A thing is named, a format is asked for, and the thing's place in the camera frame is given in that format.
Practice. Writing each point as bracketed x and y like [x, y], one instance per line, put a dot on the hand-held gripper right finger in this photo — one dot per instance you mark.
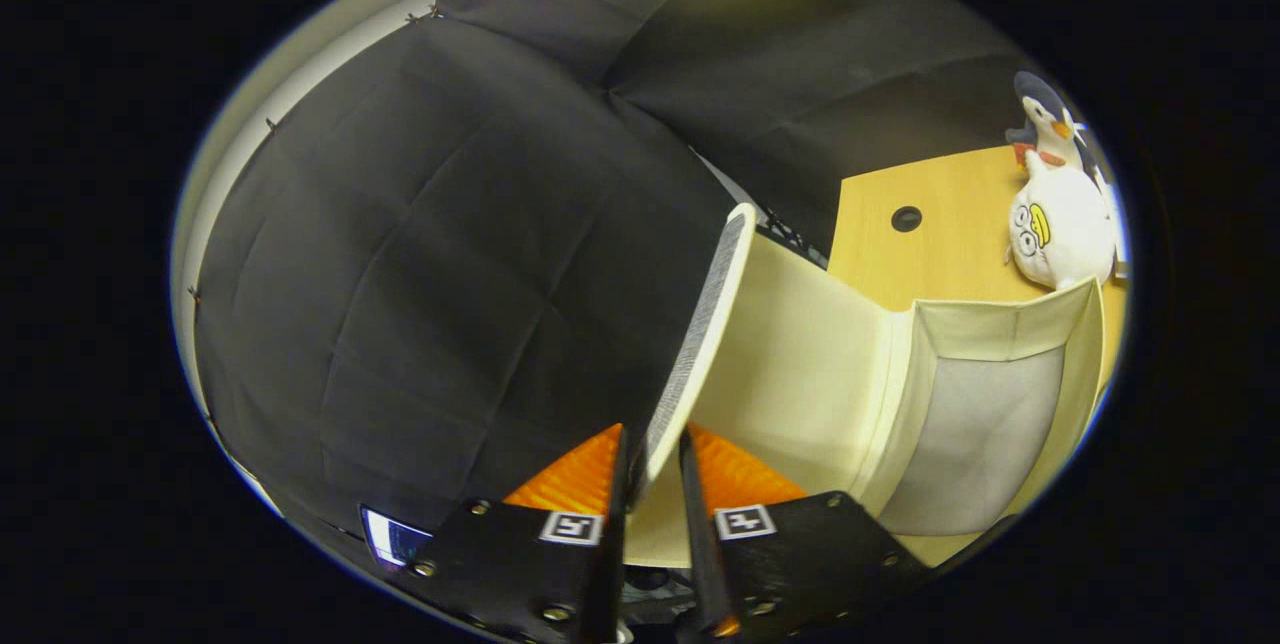
[700, 564]

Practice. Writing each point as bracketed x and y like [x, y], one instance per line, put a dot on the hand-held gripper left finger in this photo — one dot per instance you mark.
[612, 574]

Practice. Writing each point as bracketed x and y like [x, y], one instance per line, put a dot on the beige fabric storage box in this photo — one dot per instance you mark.
[800, 354]

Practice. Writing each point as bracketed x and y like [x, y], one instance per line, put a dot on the white round plush toy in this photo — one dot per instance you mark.
[1075, 224]

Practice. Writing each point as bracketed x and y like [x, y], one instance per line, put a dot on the penguin plush toy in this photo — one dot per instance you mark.
[1050, 124]

